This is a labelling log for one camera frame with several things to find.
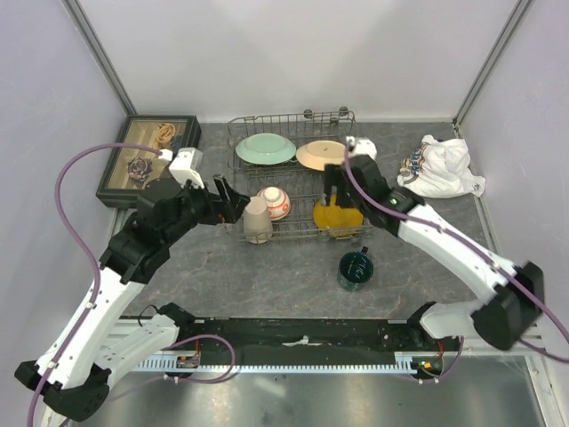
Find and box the crumpled white printed cloth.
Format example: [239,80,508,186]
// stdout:
[397,134,485,199]

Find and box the mint green plate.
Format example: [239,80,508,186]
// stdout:
[236,133,296,165]

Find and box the beige paper cup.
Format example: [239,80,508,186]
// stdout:
[243,196,273,245]

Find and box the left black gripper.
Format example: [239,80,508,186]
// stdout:
[165,173,252,244]

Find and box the black glass-lid jewelry box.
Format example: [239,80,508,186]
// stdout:
[96,115,202,209]

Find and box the red patterned small bowl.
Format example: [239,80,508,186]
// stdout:
[257,186,292,222]

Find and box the yellow patterned plate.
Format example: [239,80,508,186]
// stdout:
[313,198,364,238]

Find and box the grey slotted cable duct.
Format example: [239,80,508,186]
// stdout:
[133,352,419,375]

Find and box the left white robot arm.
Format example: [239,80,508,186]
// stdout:
[14,175,250,422]

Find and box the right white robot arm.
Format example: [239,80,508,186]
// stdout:
[323,155,544,350]

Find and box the beige bird plate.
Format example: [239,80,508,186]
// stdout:
[296,140,345,171]

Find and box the dark green mug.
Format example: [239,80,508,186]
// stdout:
[337,246,374,292]

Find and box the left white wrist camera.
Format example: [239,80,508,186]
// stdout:
[158,147,204,189]

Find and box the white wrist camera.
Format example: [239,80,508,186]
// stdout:
[346,136,377,160]
[158,147,204,189]

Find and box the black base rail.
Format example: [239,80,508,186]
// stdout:
[156,303,460,365]

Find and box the grey wire dish rack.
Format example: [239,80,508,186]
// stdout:
[227,107,372,242]

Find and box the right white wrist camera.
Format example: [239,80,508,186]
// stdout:
[346,136,377,160]

